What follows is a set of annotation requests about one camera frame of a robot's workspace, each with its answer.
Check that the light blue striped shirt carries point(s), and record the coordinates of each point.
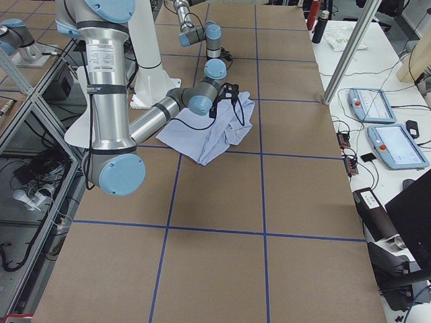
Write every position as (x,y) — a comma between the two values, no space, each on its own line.
(202,138)

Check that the lower teach pendant tablet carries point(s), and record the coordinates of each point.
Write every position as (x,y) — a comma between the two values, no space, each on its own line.
(396,148)

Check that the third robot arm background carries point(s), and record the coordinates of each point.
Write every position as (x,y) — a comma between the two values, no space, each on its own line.
(18,43)

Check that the black monitor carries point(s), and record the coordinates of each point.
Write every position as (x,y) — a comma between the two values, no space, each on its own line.
(409,212)

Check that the clear plastic bag green print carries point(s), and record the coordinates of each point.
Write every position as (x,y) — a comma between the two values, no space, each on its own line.
(338,37)

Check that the aluminium frame post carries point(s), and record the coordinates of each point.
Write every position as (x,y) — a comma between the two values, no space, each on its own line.
(355,39)

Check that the upper teach pendant tablet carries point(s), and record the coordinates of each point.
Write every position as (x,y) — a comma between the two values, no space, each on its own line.
(370,106)

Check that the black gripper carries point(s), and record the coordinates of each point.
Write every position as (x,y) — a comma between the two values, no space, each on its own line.
(234,96)
(208,58)

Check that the teach pendant tablet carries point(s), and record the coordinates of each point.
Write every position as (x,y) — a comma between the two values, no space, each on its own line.
(370,106)
(396,148)

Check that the black water bottle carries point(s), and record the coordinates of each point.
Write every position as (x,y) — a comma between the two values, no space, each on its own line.
(320,27)

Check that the red water bottle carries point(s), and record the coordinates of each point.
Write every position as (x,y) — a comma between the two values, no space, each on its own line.
(313,13)

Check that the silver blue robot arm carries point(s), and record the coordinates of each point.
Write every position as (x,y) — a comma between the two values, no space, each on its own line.
(193,31)
(111,162)

